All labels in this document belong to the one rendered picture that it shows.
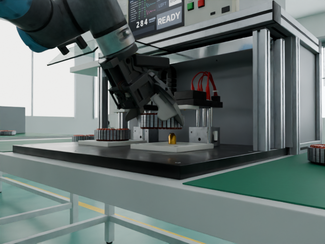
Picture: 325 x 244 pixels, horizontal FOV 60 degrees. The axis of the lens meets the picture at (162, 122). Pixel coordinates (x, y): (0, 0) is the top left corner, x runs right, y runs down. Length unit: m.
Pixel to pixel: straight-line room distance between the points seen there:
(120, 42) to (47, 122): 5.21
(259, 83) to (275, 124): 0.14
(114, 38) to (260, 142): 0.40
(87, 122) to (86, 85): 0.78
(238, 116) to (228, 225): 0.58
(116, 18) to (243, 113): 0.49
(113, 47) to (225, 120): 0.47
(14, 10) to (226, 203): 0.39
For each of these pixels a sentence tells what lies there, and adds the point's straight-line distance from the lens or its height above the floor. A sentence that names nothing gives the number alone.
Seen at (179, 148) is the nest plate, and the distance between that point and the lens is 0.62.
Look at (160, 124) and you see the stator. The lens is 0.63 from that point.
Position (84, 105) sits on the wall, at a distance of 6.16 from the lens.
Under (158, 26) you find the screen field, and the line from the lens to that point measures 0.97.
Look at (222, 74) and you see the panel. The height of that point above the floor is 0.99.
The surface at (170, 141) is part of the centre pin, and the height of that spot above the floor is 0.79.
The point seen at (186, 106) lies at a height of 0.88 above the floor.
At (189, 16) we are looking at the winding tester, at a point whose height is 1.15.
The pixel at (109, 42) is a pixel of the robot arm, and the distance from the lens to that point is 0.58.
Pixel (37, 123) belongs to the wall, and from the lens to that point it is 5.67.
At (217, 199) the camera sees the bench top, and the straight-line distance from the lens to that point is 0.34.
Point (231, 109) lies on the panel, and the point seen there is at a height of 0.88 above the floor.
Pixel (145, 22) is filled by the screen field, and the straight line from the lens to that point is 1.03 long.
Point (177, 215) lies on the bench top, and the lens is 0.39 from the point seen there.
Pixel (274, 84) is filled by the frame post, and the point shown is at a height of 0.93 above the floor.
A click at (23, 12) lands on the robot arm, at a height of 0.99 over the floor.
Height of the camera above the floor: 0.83
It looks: 1 degrees up
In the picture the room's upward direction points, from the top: straight up
